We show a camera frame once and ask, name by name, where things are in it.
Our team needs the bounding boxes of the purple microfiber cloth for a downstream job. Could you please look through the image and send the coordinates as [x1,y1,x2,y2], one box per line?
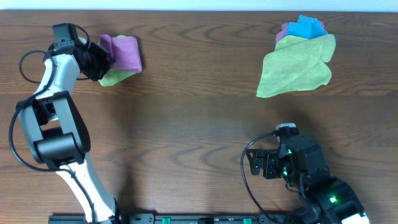
[99,34,142,73]

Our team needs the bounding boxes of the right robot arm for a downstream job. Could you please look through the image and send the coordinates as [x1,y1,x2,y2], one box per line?
[241,124,370,224]

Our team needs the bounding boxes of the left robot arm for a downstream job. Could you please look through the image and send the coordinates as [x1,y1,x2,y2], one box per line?
[9,23,120,223]

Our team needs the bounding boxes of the folded light green cloth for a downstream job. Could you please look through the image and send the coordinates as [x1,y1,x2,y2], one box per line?
[98,35,137,87]

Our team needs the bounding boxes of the olive green cloth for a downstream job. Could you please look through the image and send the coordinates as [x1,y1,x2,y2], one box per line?
[256,34,336,98]

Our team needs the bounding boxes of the blue cloth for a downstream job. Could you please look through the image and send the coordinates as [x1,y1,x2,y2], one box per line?
[286,15,328,39]

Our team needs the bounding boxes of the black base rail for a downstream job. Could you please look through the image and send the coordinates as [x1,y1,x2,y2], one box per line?
[48,212,299,224]

